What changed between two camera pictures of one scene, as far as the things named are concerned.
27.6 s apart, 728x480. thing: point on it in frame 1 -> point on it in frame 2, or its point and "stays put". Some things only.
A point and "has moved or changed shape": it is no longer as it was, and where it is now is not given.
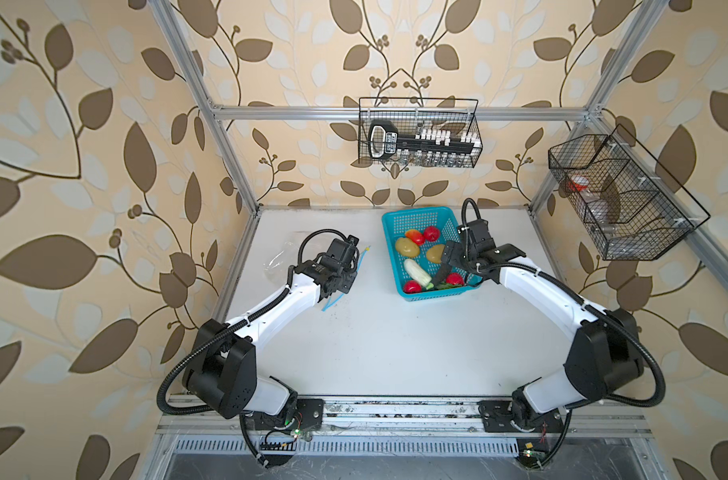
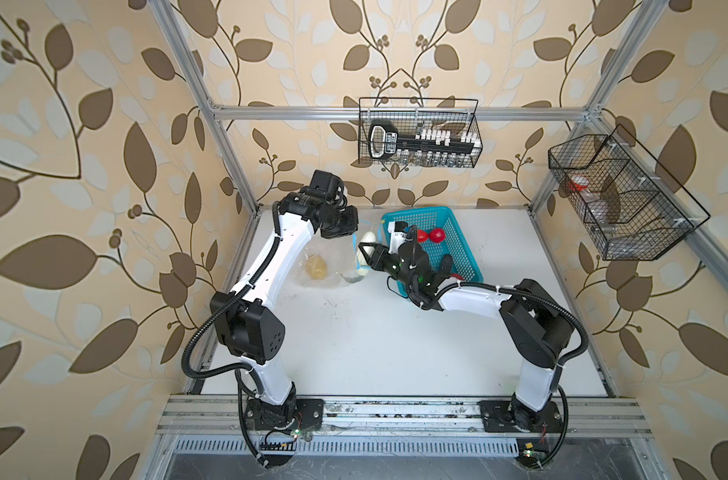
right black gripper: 452,257 -> 378,255
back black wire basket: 419,132 stays put
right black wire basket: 630,206 stays put
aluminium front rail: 385,414 stays put
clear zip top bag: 281,257 has moved or changed shape
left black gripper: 347,286 -> 351,222
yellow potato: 434,254 has moved or changed shape
